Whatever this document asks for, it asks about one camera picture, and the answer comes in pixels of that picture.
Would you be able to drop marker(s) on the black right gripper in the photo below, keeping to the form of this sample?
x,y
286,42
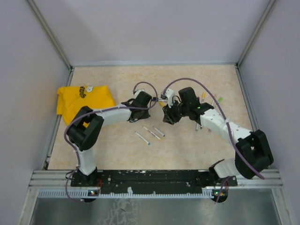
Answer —
x,y
169,116

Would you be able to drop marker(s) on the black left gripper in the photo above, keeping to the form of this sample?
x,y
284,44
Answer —
x,y
144,116

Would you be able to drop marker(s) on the blue eraser-cap white marker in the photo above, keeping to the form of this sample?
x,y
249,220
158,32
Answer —
x,y
159,131

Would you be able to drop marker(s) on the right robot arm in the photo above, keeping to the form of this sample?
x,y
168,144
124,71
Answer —
x,y
252,150

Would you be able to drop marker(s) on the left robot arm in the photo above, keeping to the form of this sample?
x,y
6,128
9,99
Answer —
x,y
82,133

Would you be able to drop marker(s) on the yellow capped slim marker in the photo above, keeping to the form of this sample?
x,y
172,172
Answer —
x,y
203,96

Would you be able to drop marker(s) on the yellow t-shirt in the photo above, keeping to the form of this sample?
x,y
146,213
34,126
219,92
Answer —
x,y
71,99

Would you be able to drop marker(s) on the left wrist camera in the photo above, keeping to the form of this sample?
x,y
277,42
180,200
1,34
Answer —
x,y
138,91

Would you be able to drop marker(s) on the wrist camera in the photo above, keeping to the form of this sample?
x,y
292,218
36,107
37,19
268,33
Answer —
x,y
138,91
168,95

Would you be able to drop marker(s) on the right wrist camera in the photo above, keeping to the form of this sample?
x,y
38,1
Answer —
x,y
168,95

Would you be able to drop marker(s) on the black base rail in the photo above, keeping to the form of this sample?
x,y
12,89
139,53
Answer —
x,y
148,181

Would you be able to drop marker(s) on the left corner aluminium post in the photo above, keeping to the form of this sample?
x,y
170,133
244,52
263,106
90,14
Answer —
x,y
49,33

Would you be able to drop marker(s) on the corner aluminium post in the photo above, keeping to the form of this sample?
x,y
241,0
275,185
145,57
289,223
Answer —
x,y
266,13
49,33

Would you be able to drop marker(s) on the right corner aluminium post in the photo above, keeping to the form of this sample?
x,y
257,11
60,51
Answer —
x,y
266,13

